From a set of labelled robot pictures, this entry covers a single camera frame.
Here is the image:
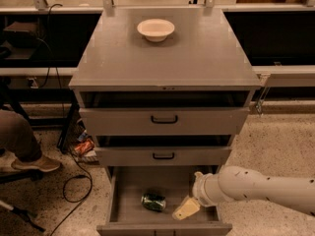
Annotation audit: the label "grey bottom drawer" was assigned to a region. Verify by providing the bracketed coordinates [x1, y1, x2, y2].
[96, 166, 232, 236]

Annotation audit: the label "orange snack bag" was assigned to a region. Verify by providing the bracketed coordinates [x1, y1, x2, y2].
[75, 139, 95, 156]

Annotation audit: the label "black top drawer handle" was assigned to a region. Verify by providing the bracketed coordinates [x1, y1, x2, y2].
[151, 115, 178, 125]

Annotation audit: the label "person leg brown trousers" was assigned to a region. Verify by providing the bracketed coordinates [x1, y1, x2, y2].
[0, 110, 42, 162]

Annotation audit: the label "grey drawer cabinet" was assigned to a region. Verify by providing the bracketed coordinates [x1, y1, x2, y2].
[68, 6, 262, 182]

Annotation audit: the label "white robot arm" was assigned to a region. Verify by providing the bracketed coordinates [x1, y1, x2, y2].
[172, 166, 315, 220]

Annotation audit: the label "white paper bowl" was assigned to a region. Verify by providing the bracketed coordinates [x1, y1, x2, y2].
[137, 19, 175, 42]

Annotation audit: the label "green soda can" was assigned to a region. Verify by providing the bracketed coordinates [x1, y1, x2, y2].
[141, 193, 166, 212]

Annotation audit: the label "grey middle drawer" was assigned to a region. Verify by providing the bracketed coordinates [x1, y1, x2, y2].
[95, 147, 231, 166]

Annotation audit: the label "black drawer handle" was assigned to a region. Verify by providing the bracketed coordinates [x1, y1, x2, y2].
[151, 115, 178, 125]
[152, 152, 175, 160]

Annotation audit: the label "grey drawer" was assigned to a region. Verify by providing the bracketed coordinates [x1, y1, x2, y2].
[80, 107, 249, 136]
[96, 166, 232, 236]
[95, 147, 231, 166]

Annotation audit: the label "grey top drawer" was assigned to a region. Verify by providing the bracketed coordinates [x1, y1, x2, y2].
[80, 107, 249, 136]

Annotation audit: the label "black chair base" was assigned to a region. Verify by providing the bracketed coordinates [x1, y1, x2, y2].
[0, 170, 45, 233]

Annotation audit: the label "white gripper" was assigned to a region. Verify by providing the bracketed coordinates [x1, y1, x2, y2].
[172, 171, 221, 220]

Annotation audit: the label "tan shoe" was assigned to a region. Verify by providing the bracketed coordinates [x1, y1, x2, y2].
[11, 155, 61, 173]

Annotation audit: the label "black middle drawer handle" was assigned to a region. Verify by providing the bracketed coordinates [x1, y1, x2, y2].
[152, 152, 175, 160]

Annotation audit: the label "dark box on shelf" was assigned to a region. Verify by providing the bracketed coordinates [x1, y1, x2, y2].
[3, 22, 38, 48]

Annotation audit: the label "black floor cable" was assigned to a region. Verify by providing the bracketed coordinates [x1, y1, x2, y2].
[35, 3, 95, 236]

